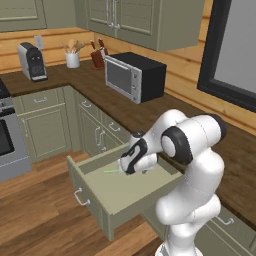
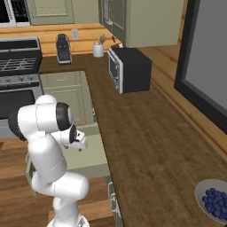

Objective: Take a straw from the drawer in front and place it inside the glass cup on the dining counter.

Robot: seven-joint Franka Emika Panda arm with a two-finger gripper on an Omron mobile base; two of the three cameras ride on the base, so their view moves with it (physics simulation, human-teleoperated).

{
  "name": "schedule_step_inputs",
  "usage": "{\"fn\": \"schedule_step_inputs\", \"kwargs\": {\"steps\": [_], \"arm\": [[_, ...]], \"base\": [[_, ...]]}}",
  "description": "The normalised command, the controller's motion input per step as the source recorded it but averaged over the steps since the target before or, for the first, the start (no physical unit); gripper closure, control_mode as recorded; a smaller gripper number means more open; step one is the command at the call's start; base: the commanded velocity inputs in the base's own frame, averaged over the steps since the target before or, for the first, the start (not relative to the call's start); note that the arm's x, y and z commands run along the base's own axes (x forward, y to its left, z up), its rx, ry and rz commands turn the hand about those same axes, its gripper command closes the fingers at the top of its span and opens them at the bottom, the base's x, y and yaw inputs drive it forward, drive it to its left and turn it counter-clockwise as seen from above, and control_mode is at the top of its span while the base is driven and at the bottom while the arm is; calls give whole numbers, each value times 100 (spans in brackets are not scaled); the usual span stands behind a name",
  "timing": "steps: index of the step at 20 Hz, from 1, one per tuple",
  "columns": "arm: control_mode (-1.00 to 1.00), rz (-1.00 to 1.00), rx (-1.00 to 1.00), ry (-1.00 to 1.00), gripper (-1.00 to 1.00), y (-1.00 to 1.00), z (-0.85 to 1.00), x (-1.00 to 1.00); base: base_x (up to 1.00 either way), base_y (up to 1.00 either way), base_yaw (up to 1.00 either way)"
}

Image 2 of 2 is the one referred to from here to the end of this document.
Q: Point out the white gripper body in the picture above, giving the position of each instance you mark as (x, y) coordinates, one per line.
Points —
(77, 144)

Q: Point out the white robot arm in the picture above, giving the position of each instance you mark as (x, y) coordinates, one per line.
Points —
(44, 153)

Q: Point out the pale green counter drawer front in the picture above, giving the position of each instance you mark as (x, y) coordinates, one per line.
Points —
(116, 220)

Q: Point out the pale green cupboard door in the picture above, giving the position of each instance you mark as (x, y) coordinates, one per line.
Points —
(71, 103)

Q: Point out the steel range with oven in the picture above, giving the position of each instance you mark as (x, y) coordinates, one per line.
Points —
(17, 74)

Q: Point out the black toaster oven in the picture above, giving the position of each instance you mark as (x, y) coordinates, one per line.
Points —
(133, 69)

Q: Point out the black coffee machine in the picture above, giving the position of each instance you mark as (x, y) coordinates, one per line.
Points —
(63, 50)

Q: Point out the white utensil pot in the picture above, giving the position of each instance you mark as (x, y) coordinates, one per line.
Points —
(98, 50)

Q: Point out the brown knife block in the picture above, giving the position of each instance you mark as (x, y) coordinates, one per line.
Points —
(116, 45)

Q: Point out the wooden spoons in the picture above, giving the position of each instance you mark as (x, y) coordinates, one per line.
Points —
(100, 39)

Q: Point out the grey bowl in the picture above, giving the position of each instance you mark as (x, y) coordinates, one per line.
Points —
(201, 195)

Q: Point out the white microwave oven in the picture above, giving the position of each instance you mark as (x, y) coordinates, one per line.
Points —
(11, 11)

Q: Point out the blueberries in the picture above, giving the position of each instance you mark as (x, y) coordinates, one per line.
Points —
(215, 202)

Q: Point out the black framed window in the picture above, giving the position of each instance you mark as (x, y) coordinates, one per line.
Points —
(204, 59)

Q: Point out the white wall socket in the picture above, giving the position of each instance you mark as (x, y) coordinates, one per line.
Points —
(75, 34)

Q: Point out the pale green wall cupboards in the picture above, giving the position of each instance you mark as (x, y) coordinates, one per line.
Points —
(50, 11)

